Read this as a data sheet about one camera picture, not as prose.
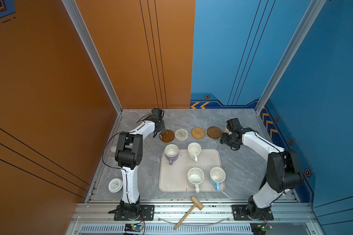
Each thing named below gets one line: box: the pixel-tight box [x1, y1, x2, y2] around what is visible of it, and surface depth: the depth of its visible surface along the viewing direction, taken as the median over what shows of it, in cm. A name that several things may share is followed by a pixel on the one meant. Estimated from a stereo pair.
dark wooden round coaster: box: [206, 126, 223, 140], surface depth 108 cm
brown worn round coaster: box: [159, 129, 176, 143], surface depth 105 cm
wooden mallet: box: [173, 195, 204, 231], surface depth 76 cm
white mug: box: [187, 141, 202, 163], surface depth 89 cm
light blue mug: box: [209, 166, 227, 192], surface depth 79 cm
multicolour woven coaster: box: [174, 128, 189, 141], surface depth 107 cm
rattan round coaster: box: [191, 127, 206, 140], surface depth 107 cm
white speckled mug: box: [187, 167, 205, 194], surface depth 81 cm
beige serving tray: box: [158, 148, 226, 192], surface depth 90 cm
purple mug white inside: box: [164, 143, 179, 165], surface depth 91 cm
